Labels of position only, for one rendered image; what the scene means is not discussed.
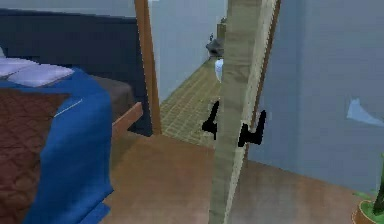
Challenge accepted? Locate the beige room door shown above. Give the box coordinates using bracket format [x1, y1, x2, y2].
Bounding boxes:
[208, 0, 282, 224]

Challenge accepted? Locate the white toilet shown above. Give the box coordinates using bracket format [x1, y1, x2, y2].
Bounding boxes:
[214, 58, 225, 83]

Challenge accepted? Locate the grey sink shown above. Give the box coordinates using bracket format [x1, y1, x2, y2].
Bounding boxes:
[205, 33, 226, 58]

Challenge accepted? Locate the bed with blue blanket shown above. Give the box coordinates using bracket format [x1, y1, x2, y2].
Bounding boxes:
[0, 8, 155, 224]

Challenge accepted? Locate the white pillow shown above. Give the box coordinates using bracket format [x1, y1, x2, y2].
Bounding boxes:
[7, 63, 75, 88]
[0, 57, 40, 80]

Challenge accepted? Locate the green house plant in pot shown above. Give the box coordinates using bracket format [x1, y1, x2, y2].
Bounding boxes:
[351, 153, 384, 224]

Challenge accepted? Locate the black door handle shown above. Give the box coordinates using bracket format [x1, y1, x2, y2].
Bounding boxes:
[201, 100, 221, 141]
[237, 109, 268, 148]

